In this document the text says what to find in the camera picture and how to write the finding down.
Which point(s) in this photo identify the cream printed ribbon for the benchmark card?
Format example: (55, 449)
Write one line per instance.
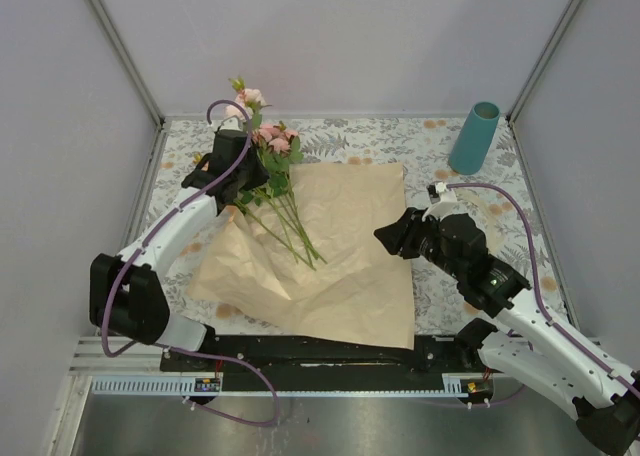
(494, 239)

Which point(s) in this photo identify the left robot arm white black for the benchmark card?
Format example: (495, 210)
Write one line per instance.
(126, 295)

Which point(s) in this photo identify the floral patterned table mat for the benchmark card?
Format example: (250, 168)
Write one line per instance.
(422, 146)

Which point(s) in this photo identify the left aluminium frame post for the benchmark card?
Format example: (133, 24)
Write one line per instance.
(104, 20)

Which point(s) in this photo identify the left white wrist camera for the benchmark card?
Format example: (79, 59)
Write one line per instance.
(232, 125)

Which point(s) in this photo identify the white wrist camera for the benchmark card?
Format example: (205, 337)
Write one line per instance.
(443, 200)
(232, 125)

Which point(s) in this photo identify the pink flower bunch green stems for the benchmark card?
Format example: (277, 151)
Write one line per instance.
(272, 205)

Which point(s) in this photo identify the teal cylindrical vase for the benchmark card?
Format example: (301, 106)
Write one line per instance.
(475, 138)

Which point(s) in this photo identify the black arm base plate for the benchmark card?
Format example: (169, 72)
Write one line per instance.
(429, 353)

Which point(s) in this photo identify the orange beige wrapping paper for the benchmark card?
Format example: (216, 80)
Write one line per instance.
(355, 292)

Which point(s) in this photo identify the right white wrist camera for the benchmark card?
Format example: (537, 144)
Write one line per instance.
(443, 200)

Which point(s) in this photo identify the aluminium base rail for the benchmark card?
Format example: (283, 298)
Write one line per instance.
(89, 357)

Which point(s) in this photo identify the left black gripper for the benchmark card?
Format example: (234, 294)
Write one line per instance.
(261, 175)

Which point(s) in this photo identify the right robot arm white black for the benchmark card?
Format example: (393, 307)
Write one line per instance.
(519, 337)

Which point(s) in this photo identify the white slotted cable duct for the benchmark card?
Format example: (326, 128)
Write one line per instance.
(430, 386)

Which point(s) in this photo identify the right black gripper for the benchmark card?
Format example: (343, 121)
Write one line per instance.
(403, 233)

